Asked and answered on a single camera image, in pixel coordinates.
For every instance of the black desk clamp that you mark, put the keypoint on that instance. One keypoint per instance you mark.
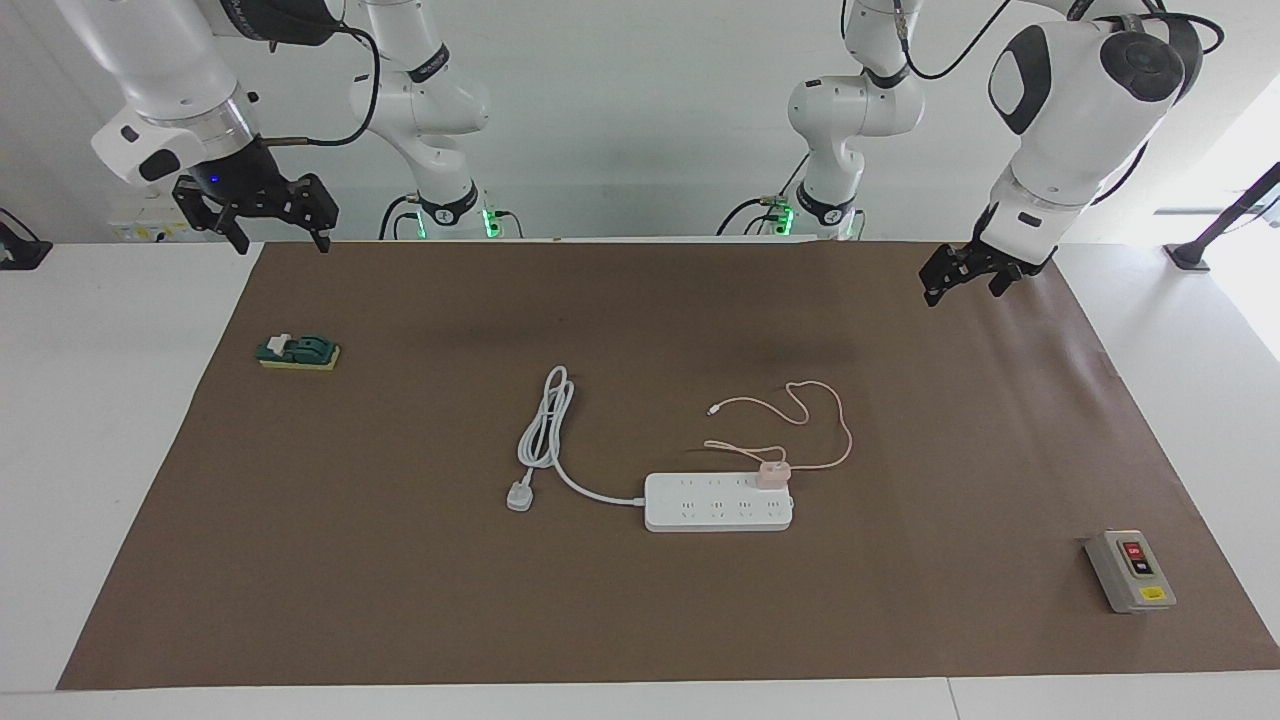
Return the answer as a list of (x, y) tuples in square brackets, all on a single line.
[(25, 255)]

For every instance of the pink usb charger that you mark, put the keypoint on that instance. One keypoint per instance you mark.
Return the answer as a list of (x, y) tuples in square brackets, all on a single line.
[(773, 474)]

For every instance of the grey on-off switch box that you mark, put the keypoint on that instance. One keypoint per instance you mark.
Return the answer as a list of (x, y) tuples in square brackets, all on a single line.
[(1130, 572)]

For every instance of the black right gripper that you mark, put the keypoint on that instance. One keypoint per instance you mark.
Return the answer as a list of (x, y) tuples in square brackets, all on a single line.
[(240, 185)]

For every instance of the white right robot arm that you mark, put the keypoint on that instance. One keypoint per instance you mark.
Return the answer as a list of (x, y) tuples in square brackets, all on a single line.
[(170, 60)]

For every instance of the green knife switch yellow base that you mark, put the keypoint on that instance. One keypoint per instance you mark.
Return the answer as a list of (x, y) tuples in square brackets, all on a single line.
[(300, 352)]

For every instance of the white wall outlet box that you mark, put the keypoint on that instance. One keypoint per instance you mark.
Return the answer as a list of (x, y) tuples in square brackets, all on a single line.
[(140, 230)]

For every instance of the black clamp stand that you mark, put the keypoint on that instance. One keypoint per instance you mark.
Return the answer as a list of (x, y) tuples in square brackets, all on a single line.
[(1190, 255)]

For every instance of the brown table mat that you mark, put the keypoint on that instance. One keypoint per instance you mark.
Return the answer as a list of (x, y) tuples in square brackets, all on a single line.
[(400, 600)]

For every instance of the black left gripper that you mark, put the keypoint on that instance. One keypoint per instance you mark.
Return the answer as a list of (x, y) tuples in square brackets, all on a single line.
[(1005, 250)]

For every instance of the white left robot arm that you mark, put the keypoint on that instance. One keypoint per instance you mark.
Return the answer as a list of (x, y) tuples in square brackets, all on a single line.
[(1070, 110)]

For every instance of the white power strip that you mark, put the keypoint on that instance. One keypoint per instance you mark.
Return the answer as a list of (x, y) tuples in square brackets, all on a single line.
[(720, 510)]

